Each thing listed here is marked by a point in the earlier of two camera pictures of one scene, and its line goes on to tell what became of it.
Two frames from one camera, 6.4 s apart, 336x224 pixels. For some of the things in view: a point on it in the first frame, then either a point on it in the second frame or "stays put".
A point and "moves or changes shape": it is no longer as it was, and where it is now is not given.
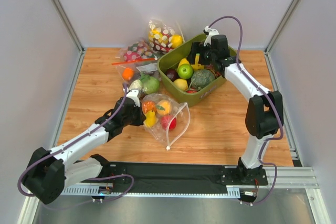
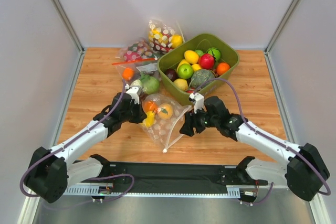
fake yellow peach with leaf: [164, 107] moves or changes shape
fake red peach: [165, 120] moves or changes shape
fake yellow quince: [181, 83] stays put
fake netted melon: [201, 78] stays put
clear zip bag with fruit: [166, 119] stays put
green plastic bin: [168, 59] stays put
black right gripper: [197, 53] -> [192, 123]
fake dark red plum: [172, 74] stays put
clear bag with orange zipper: [144, 75] stays put
